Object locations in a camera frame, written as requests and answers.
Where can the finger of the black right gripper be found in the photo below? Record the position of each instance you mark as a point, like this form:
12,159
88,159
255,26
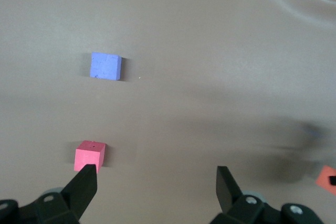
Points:
333,180

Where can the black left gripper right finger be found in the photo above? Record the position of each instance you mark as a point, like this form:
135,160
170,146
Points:
231,203

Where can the red foam block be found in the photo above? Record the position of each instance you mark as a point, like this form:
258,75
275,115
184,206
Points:
85,158

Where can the purple foam block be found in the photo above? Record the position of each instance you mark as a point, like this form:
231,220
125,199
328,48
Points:
105,65

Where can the brown table mat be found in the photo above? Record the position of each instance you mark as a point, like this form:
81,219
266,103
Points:
183,51

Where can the orange foam block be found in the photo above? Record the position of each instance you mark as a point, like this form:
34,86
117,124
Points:
324,179

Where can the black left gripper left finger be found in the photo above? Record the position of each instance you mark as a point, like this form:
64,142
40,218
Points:
76,192

